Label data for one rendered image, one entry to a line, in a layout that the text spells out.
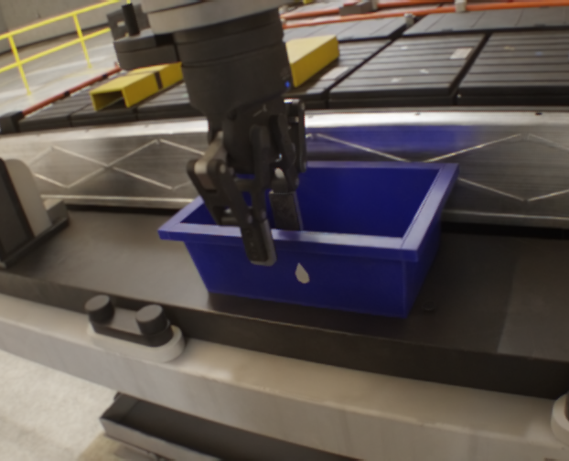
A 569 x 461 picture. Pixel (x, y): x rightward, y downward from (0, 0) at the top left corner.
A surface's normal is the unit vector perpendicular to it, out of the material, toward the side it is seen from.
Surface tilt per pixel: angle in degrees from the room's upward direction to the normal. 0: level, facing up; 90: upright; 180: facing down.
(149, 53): 90
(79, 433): 0
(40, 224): 90
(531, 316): 0
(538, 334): 0
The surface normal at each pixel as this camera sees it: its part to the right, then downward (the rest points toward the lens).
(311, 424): -0.47, 0.50
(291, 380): -0.21, -0.86
